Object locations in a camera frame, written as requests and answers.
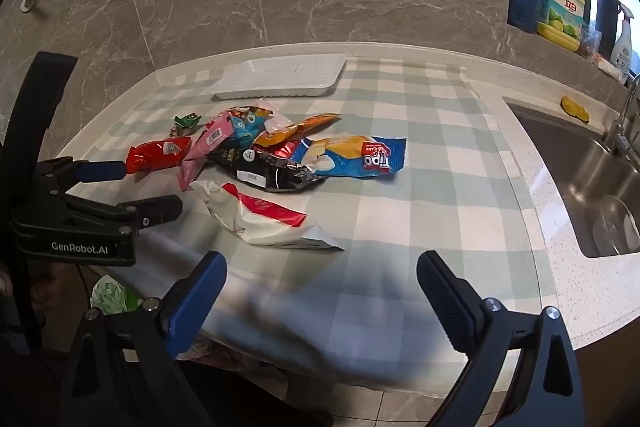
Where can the white spray bottle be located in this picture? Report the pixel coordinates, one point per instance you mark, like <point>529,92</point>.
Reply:
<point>622,52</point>

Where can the yellow sponge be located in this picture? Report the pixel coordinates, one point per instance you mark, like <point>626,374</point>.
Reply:
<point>575,108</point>

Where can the clear plastic bag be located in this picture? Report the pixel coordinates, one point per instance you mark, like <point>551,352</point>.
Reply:
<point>591,43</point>

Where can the steel faucet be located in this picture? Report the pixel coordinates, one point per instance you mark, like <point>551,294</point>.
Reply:
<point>617,132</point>

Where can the steel sink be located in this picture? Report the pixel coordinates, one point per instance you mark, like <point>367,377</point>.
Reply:
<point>565,167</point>

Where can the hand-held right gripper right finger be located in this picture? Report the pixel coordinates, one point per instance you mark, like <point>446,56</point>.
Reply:
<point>445,292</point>

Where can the light blue cartoon snack packet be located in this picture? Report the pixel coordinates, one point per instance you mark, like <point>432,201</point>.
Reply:
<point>245,124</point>

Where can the white plastic tray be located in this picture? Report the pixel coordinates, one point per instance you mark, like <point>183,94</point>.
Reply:
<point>285,74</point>

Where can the black snack packet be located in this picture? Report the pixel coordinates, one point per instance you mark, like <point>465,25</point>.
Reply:
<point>260,172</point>

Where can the yellow dish soap bottle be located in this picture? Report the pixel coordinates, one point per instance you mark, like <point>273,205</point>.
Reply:
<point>562,7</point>

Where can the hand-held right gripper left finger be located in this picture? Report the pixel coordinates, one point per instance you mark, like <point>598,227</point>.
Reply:
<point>200,292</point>

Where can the clear bowl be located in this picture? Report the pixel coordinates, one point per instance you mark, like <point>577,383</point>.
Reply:
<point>615,227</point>

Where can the blue yellow snack packet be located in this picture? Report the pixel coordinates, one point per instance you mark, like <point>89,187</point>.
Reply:
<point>365,157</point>

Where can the green white checked tablecloth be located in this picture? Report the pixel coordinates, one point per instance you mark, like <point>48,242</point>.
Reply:
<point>400,232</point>

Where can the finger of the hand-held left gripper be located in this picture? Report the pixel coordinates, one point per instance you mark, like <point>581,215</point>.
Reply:
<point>105,171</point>
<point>155,209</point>

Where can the person's left hand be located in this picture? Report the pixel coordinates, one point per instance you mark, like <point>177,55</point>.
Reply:
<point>50,294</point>

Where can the green white plastic bag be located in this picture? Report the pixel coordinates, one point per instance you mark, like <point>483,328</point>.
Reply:
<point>112,294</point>

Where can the blue utensil holder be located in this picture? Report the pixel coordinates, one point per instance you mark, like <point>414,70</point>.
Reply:
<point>522,12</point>

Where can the long orange snack packet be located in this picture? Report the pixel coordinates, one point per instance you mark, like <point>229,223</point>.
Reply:
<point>305,124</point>

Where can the pink snack packet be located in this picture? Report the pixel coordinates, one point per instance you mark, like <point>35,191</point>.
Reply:
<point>210,139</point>

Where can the small green candy wrapper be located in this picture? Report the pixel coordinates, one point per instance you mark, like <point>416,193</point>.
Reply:
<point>186,122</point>

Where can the white red snack packet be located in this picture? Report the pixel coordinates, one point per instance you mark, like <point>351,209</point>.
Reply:
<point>270,222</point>

